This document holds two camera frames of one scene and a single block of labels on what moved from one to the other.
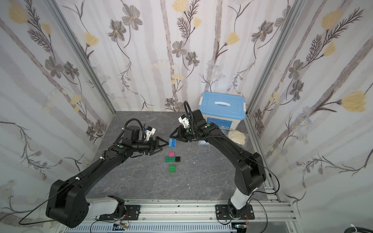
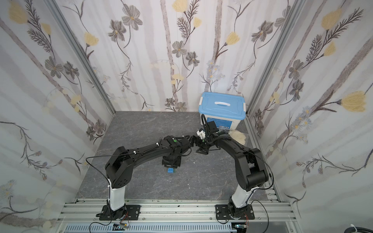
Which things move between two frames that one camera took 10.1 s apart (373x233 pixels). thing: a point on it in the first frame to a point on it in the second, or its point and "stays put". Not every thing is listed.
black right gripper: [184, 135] to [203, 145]
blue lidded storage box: [225, 110] stays put
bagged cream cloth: [237, 136] stays put
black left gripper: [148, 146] to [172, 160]
